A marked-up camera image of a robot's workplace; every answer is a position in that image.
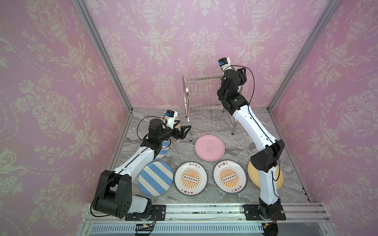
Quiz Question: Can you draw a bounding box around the chrome wire dish rack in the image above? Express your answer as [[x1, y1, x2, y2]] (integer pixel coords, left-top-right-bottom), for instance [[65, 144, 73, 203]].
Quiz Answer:
[[182, 74, 237, 140]]

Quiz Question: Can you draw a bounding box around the pink bear plate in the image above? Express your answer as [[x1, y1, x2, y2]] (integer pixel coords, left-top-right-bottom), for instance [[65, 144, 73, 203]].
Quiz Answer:
[[195, 135, 225, 162]]

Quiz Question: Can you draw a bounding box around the sunburst pattern plate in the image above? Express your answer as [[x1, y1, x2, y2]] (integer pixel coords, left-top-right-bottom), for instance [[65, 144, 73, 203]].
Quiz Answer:
[[174, 161, 208, 196], [213, 160, 247, 194]]

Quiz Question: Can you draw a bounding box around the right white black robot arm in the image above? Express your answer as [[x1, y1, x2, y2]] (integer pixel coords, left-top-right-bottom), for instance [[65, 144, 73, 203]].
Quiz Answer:
[[217, 65, 286, 220]]

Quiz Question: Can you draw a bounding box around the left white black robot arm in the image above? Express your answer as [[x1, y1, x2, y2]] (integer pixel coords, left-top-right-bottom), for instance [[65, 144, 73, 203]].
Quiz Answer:
[[90, 117, 192, 219]]

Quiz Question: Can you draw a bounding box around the cream plate back left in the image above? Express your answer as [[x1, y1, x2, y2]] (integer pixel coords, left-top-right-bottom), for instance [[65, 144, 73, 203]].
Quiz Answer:
[[174, 118, 181, 130]]

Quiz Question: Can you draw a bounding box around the blue striped plate rear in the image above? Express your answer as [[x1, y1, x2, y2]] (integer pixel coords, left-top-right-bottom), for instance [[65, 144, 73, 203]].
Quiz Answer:
[[138, 141, 170, 161]]

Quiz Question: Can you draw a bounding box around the blue striped plate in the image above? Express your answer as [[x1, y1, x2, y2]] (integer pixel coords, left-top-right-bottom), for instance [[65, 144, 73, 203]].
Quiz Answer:
[[138, 161, 173, 197], [138, 141, 170, 161]]

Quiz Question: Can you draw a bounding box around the blue striped plate front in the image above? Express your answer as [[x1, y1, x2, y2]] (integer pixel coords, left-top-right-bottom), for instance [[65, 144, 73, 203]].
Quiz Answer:
[[138, 161, 173, 197]]

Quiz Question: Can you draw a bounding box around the yellow plate right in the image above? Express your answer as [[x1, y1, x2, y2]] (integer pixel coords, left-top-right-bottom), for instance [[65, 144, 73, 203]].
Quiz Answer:
[[247, 162, 284, 189]]

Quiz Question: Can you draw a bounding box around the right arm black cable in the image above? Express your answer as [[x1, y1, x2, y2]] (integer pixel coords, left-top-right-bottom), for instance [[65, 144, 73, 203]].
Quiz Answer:
[[230, 64, 281, 182]]

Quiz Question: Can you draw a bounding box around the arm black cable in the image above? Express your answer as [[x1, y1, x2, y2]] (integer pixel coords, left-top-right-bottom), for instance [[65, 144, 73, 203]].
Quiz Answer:
[[230, 64, 281, 182], [136, 115, 166, 141]]

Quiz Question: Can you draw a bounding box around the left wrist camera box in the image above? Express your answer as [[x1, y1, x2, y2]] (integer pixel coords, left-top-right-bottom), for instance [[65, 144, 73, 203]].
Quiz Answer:
[[164, 110, 178, 129]]

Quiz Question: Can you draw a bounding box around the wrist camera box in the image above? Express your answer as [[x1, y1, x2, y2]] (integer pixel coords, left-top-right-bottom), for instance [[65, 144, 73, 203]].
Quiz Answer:
[[218, 57, 232, 72], [164, 110, 178, 129]]

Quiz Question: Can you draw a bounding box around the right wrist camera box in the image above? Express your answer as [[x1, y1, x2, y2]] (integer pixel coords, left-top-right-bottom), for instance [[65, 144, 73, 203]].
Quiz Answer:
[[218, 57, 232, 72]]

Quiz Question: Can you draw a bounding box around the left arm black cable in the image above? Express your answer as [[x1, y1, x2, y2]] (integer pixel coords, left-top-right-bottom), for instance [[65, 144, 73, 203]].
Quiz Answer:
[[136, 115, 166, 141]]

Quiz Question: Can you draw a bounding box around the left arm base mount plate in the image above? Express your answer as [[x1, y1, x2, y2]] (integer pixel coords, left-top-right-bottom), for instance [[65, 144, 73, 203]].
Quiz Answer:
[[125, 205, 166, 221]]

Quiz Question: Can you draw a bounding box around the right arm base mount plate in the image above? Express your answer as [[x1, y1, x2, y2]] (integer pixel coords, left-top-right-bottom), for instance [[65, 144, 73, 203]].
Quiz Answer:
[[242, 204, 286, 221]]

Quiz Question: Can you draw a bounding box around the right aluminium corner post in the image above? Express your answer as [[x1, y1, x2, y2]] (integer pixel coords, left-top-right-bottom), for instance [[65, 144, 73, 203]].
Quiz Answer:
[[267, 0, 341, 113]]

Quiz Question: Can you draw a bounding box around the aluminium corner post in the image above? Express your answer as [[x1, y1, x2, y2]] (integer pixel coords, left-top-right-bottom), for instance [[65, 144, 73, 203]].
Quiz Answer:
[[73, 0, 133, 113], [267, 0, 341, 113]]

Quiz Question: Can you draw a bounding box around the aluminium front rail frame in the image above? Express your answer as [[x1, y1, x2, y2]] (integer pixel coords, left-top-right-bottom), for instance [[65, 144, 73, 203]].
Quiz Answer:
[[77, 203, 337, 236]]

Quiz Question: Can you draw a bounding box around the left aluminium corner post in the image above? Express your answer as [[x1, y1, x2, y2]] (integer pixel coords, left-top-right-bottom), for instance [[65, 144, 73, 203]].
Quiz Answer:
[[73, 0, 133, 113]]

